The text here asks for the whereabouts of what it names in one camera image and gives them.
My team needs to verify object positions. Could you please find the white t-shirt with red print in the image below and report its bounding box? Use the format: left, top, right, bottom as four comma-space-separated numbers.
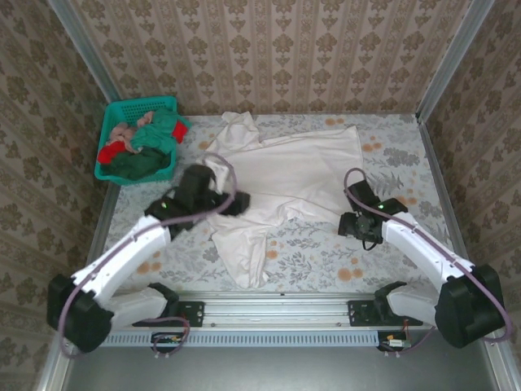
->
201, 110, 366, 290

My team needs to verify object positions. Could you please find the teal plastic laundry basket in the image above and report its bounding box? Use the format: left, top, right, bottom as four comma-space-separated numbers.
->
94, 95, 192, 187

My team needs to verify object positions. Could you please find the floral tablecloth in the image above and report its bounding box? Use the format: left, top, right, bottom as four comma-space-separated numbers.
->
93, 113, 467, 294

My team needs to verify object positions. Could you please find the dark green t-shirt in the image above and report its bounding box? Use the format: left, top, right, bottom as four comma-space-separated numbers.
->
101, 146, 174, 181

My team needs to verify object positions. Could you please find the teal green t-shirt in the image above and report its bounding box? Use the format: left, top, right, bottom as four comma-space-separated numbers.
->
130, 108, 192, 155

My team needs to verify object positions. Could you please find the aluminium extrusion beam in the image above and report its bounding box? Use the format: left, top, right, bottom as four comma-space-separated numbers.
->
59, 291, 504, 332

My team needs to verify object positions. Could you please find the small circuit board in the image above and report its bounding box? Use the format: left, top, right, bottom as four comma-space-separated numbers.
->
151, 332, 183, 354
377, 330, 413, 352

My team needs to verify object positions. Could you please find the pink t-shirt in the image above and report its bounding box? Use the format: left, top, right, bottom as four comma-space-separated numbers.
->
106, 110, 158, 155

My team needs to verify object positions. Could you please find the grey sheet metal panel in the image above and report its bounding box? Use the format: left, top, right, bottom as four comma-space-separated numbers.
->
34, 327, 521, 391

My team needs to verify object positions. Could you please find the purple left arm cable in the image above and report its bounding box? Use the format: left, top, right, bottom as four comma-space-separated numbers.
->
58, 152, 239, 362

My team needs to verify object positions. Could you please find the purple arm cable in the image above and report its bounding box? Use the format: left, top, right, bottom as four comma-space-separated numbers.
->
58, 152, 239, 362
344, 166, 512, 359

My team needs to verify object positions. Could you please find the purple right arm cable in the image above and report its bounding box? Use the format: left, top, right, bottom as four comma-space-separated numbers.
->
344, 166, 512, 359

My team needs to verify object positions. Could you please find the aluminium table side rail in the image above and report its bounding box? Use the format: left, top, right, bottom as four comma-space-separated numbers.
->
77, 181, 119, 298
418, 117, 475, 268

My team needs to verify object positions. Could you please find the grey slotted cable duct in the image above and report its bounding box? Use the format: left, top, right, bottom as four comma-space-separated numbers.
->
97, 330, 379, 348

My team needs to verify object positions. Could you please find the aluminium corner post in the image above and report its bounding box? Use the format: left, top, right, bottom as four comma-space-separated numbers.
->
46, 0, 131, 121
417, 0, 496, 123

